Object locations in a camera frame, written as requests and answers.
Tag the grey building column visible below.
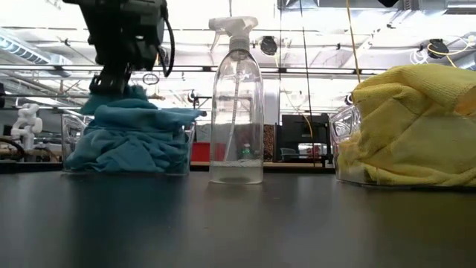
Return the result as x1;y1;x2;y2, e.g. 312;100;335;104
263;78;280;126

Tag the black ceiling cord reel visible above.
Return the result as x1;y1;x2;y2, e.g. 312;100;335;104
259;35;280;57
426;37;450;60

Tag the clear plastic basket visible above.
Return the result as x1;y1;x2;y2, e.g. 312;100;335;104
328;104;476;188
60;111;197;176

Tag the red box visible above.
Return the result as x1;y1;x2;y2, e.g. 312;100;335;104
200;141;227;163

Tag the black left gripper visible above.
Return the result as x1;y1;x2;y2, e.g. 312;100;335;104
62;0;167;96

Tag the clear spray bottle white trigger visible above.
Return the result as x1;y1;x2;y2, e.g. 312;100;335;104
208;16;265;185

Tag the blue microfiber towel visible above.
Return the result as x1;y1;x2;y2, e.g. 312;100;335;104
64;124;191;174

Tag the brown speckled panel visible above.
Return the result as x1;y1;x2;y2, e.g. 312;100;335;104
263;124;277;163

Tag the teal microfiber towel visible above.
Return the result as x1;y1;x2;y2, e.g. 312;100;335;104
79;84;208;130

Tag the black table mat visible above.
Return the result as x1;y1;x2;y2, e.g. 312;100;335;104
0;169;476;268

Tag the yellow extension cable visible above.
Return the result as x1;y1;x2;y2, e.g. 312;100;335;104
345;0;362;85

